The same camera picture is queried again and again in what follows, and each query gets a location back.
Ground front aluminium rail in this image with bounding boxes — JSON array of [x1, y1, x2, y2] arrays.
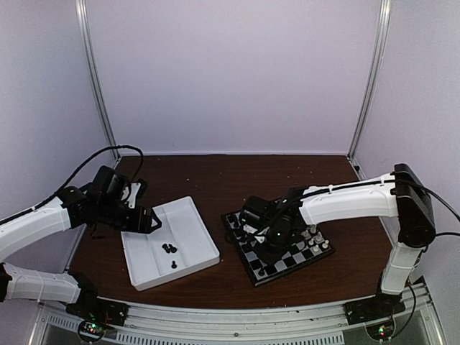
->
[[34, 282, 438, 345]]

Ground right circuit board with LEDs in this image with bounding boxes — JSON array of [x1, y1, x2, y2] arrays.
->
[[366, 321, 395, 341]]

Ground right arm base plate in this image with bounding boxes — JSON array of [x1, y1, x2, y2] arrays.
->
[[344, 297, 406, 325]]

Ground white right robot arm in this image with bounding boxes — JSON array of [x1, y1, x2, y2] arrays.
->
[[239, 164, 436, 318]]

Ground right aluminium frame post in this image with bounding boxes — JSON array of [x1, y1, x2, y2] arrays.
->
[[347, 0, 392, 162]]

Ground left circuit board with LEDs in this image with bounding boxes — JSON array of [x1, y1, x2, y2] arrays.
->
[[77, 321, 107, 342]]

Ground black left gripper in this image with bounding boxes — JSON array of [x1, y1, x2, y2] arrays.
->
[[97, 198, 162, 234]]

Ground aluminium frame post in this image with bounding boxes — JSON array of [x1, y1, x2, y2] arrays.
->
[[347, 0, 392, 162], [75, 0, 116, 147]]

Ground circuit board with leds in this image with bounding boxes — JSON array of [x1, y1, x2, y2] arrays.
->
[[77, 321, 107, 342], [366, 321, 395, 341]]

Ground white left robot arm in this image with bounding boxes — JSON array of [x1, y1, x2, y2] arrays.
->
[[1, 166, 162, 319]]

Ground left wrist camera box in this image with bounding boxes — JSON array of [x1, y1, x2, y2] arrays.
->
[[121, 179, 148, 209]]

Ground black pieces pile in tray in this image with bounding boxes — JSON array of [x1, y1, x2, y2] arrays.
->
[[162, 244, 178, 269]]

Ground black and grey chessboard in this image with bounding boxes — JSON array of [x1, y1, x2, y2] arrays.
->
[[221, 212, 335, 287]]

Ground white compartment tray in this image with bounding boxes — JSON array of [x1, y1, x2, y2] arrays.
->
[[121, 196, 221, 291]]

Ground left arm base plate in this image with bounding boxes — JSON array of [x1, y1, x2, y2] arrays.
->
[[65, 298, 129, 326]]

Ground left aluminium frame post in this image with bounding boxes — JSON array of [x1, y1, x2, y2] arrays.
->
[[75, 0, 116, 147]]

